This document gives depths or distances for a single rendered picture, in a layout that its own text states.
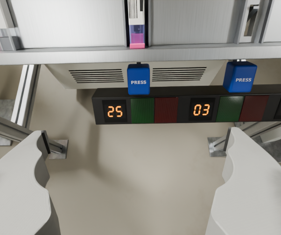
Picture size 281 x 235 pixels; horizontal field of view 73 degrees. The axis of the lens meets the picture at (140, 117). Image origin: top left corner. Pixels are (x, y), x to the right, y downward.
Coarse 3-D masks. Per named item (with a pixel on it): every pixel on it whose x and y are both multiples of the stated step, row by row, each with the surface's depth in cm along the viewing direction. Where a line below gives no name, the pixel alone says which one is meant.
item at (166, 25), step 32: (32, 0) 18; (64, 0) 18; (96, 0) 18; (160, 0) 17; (192, 0) 17; (224, 0) 17; (256, 0) 17; (32, 32) 19; (64, 32) 19; (96, 32) 19; (128, 32) 19; (160, 32) 19; (192, 32) 19; (224, 32) 19; (256, 32) 19
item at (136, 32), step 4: (132, 28) 17; (136, 28) 17; (140, 28) 17; (144, 28) 17; (132, 32) 17; (136, 32) 17; (140, 32) 17; (144, 32) 17; (132, 36) 18; (136, 36) 18; (140, 36) 18; (144, 36) 18; (132, 40) 18; (136, 40) 18; (140, 40) 18; (144, 40) 18
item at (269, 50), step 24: (24, 48) 20; (48, 48) 19; (72, 48) 19; (96, 48) 18; (120, 48) 18; (144, 48) 18; (168, 48) 17; (192, 48) 17; (216, 48) 17; (240, 48) 17; (264, 48) 17
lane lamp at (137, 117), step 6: (132, 102) 23; (138, 102) 23; (144, 102) 23; (150, 102) 23; (132, 108) 24; (138, 108) 24; (144, 108) 24; (150, 108) 24; (132, 114) 24; (138, 114) 24; (144, 114) 24; (150, 114) 24; (132, 120) 25; (138, 120) 25; (144, 120) 25; (150, 120) 25
